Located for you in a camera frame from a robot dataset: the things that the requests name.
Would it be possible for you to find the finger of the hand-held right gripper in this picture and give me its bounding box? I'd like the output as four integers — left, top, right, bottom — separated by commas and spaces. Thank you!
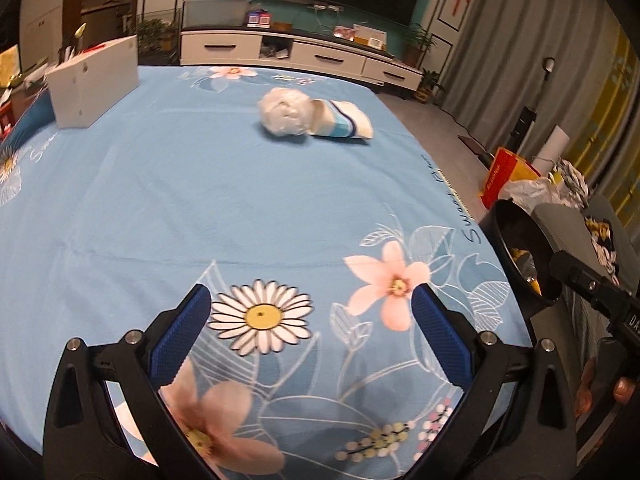
549, 250, 640, 343

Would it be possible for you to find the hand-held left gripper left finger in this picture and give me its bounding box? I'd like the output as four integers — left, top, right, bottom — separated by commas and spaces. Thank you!
44, 283, 221, 480

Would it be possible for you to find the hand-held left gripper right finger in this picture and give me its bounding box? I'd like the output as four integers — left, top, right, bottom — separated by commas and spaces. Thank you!
400, 283, 578, 480

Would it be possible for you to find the black trash bin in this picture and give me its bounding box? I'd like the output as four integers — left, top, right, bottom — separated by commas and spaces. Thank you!
492, 199, 563, 311

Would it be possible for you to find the squashed paper cup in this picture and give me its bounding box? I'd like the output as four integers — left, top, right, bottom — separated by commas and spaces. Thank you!
307, 100, 375, 141

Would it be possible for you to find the person's right hand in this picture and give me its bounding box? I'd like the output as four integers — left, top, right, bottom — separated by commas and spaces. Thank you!
574, 357, 640, 423

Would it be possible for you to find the black yellow floral cloth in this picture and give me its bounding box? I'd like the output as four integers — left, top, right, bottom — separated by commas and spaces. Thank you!
547, 159, 623, 286

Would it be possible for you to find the white plastic bag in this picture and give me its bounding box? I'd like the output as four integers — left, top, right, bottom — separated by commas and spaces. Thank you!
497, 175, 556, 213

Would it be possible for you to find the red paper bag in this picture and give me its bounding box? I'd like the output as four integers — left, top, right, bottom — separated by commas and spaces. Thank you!
480, 146, 543, 210

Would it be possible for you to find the white paper roll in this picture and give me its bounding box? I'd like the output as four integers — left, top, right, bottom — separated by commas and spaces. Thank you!
532, 125, 571, 166

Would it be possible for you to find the blue floral tablecloth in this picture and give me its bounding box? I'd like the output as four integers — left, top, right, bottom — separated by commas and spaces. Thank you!
0, 64, 533, 480

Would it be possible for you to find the black stick vacuum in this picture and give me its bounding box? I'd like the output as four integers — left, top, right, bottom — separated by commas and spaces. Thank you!
510, 57, 557, 156

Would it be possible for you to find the grey curtain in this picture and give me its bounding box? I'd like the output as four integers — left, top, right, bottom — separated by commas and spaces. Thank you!
439, 0, 640, 201

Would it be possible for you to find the small potted plant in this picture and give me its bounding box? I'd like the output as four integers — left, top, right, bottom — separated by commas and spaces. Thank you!
415, 70, 443, 103

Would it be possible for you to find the white cardboard box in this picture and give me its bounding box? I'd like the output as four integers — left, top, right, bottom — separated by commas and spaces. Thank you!
45, 35, 140, 129

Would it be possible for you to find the white television cabinet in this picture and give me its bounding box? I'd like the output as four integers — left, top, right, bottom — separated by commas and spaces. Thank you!
179, 27, 423, 92

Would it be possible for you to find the glass tank with plants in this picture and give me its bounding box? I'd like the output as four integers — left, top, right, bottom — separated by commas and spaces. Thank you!
134, 10, 181, 56

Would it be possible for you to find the tall potted plant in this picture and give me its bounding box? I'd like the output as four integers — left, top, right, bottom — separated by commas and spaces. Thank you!
405, 22, 436, 68

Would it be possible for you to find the yellow white box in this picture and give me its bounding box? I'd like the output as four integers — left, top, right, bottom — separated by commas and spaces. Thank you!
352, 24, 388, 51

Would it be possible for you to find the grey storage box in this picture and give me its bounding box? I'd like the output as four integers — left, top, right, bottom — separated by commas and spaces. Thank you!
182, 0, 251, 29

